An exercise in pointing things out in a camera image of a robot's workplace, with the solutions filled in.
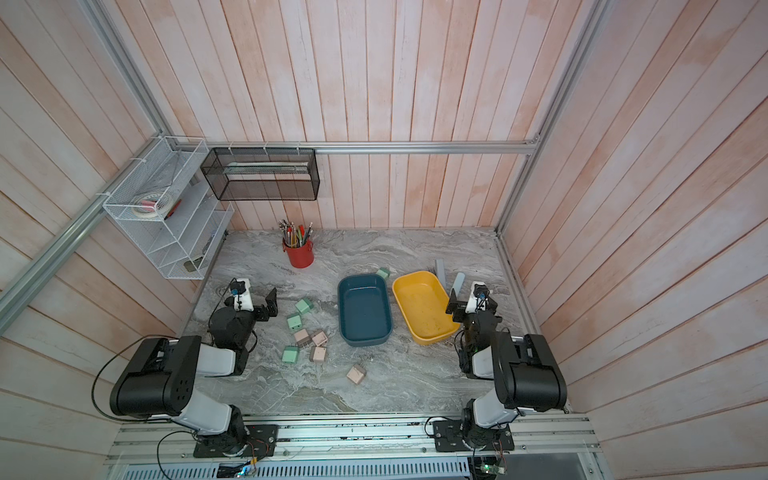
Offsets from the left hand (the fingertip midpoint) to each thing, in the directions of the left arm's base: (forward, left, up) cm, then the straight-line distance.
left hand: (263, 290), depth 92 cm
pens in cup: (+19, -8, +5) cm, 21 cm away
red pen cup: (+18, -8, -5) cm, 21 cm away
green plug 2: (-7, -10, -7) cm, 14 cm away
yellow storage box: (+2, -52, -9) cm, 53 cm away
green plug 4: (+13, -38, -8) cm, 41 cm away
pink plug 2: (-13, -19, -6) cm, 24 cm away
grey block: (+9, -57, -1) cm, 58 cm away
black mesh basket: (+39, +5, +16) cm, 42 cm away
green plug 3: (-17, -10, -7) cm, 22 cm away
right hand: (0, -65, +1) cm, 65 cm away
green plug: (-2, -12, -6) cm, 14 cm away
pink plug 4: (-23, -30, -7) cm, 39 cm away
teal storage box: (0, -32, -9) cm, 33 cm away
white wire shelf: (+3, +16, +19) cm, 25 cm away
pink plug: (-12, -13, -7) cm, 19 cm away
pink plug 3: (-17, -19, -7) cm, 27 cm away
